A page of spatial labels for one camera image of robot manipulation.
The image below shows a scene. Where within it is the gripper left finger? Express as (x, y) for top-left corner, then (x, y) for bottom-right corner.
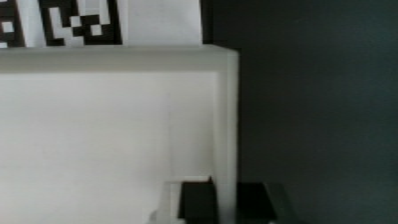
(147, 179), (220, 224)

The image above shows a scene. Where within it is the white drawer cabinet frame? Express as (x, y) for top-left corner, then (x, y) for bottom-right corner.
(0, 0), (241, 224)

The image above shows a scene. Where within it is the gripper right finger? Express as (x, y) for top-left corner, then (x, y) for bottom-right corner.
(236, 181), (300, 224)

